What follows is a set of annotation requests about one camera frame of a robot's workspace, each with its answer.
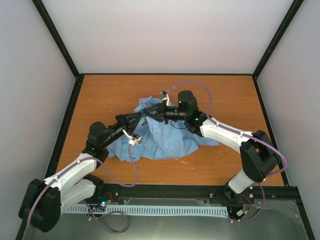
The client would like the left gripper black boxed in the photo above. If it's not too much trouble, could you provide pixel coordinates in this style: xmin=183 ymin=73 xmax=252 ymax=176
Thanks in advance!
xmin=102 ymin=112 xmax=143 ymax=148

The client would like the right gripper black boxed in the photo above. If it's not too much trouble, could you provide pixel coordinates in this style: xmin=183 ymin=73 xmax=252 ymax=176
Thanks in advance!
xmin=143 ymin=101 xmax=187 ymax=125

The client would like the light blue shirt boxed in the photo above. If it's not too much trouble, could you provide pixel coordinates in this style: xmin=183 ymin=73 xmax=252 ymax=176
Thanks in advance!
xmin=107 ymin=96 xmax=220 ymax=162

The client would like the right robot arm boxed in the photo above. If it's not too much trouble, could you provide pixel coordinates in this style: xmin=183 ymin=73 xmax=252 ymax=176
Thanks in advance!
xmin=143 ymin=90 xmax=281 ymax=202

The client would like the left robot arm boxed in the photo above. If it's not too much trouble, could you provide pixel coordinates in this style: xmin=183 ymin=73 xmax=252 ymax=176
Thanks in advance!
xmin=18 ymin=112 xmax=142 ymax=233

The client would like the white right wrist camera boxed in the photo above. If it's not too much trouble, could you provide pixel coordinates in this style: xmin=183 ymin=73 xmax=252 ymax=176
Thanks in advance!
xmin=160 ymin=90 xmax=172 ymax=107

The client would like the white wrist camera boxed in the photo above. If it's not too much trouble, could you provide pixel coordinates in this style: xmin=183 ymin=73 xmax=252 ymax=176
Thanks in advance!
xmin=122 ymin=130 xmax=143 ymax=146
xmin=160 ymin=90 xmax=172 ymax=107

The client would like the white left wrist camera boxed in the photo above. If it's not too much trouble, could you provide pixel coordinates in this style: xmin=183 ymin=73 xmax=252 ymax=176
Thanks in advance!
xmin=122 ymin=130 xmax=143 ymax=146

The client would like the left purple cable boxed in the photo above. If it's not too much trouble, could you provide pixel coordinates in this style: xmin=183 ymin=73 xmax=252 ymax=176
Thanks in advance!
xmin=26 ymin=139 xmax=140 ymax=232

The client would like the light blue slotted cable duct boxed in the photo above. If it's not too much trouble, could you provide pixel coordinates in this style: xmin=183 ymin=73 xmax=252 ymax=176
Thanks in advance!
xmin=61 ymin=203 xmax=230 ymax=218

